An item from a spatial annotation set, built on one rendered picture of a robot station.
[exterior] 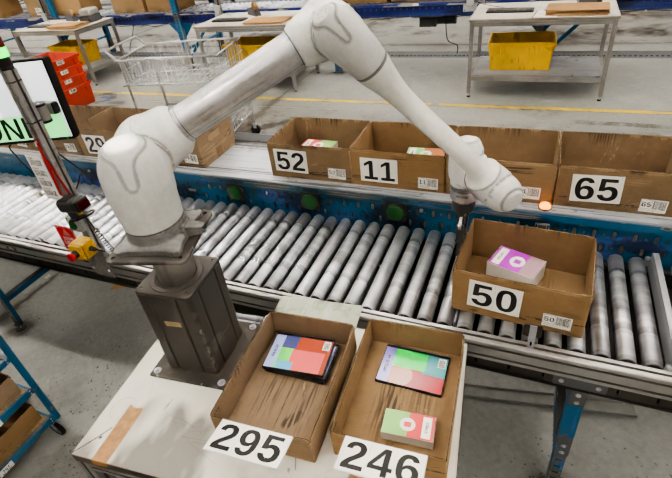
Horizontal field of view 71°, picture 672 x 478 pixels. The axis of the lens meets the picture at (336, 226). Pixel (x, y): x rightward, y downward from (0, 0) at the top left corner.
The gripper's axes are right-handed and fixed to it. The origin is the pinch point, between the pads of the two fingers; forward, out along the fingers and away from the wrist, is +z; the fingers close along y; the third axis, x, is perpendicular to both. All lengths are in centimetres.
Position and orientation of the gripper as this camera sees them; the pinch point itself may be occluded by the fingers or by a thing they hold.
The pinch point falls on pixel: (460, 247)
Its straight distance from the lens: 171.0
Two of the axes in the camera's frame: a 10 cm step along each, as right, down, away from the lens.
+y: -3.7, 5.6, -7.4
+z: 1.0, 8.2, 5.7
